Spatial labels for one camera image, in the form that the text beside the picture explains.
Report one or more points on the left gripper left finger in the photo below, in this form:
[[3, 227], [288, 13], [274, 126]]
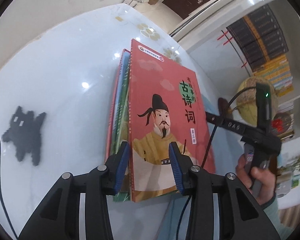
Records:
[[57, 215]]

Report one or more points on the person's right hand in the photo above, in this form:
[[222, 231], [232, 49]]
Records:
[[267, 179]]

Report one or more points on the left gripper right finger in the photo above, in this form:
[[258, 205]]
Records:
[[240, 215]]

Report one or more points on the stack of sorted books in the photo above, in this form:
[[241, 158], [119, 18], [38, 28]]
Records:
[[118, 130]]

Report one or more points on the person's right forearm sleeve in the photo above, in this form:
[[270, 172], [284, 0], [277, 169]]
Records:
[[272, 211]]

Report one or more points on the potted green plant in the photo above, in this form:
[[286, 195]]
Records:
[[288, 171]]

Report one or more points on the round embroidered fan on stand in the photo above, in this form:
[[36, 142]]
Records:
[[282, 123]]

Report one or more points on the white bookshelf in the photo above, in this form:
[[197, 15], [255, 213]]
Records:
[[223, 62]]

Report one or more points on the antique yellow desk globe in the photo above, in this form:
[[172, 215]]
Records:
[[246, 102]]

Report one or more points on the black cat sticker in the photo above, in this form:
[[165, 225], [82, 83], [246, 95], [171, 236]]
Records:
[[25, 134]]

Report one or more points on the salmon red poetry book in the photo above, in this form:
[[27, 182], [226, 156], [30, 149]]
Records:
[[165, 106]]

